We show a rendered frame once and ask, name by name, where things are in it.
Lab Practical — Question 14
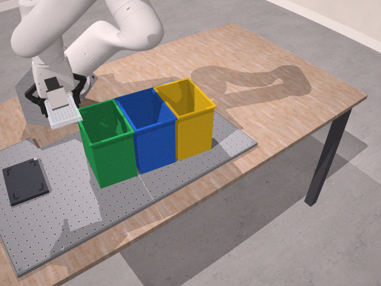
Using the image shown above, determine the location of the yellow bin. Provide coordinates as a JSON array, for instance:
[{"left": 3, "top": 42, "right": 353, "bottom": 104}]
[{"left": 153, "top": 78, "right": 217, "bottom": 161}]

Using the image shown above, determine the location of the blue bin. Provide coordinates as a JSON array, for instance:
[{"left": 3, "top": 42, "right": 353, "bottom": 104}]
[{"left": 114, "top": 88, "right": 177, "bottom": 174}]

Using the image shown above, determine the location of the green open-top bin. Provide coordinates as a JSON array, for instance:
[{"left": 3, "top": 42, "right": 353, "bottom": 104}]
[{"left": 78, "top": 99, "right": 138, "bottom": 189}]

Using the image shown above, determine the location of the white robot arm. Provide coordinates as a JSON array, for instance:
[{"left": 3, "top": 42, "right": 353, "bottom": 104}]
[{"left": 11, "top": 0, "right": 164, "bottom": 111}]

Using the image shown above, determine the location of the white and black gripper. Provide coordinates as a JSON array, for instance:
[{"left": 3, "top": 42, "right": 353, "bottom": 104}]
[{"left": 25, "top": 53, "right": 87, "bottom": 118}]

